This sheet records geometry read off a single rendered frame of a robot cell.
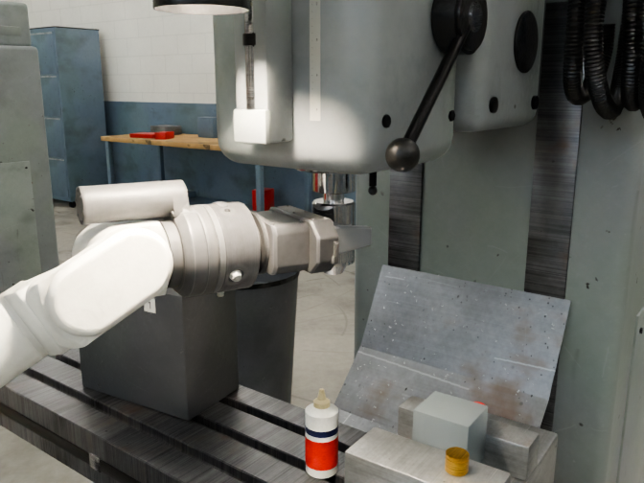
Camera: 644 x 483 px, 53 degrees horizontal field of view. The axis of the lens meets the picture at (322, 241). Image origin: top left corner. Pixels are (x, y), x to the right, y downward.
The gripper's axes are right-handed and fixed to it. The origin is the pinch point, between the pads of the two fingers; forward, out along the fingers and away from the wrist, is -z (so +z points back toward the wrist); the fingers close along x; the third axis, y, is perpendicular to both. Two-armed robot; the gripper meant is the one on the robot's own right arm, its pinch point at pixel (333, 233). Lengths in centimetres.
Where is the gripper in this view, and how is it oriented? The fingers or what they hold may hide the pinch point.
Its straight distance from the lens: 71.0
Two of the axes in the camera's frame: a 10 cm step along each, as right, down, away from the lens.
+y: -0.1, 9.7, 2.3
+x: -5.2, -2.0, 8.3
